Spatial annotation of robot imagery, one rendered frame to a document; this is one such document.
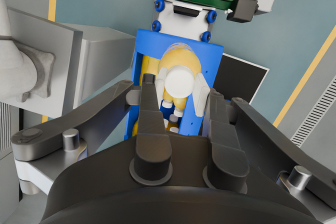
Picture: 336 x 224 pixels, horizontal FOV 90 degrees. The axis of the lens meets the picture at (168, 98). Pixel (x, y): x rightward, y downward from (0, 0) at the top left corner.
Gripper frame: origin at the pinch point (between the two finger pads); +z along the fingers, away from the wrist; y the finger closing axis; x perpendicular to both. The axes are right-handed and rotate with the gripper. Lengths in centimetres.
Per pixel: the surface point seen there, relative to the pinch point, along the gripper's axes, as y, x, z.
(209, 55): 7.8, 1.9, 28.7
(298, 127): 144, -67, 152
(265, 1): 32, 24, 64
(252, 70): 68, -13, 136
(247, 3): 20, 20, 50
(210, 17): 9, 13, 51
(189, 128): 7.1, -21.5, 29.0
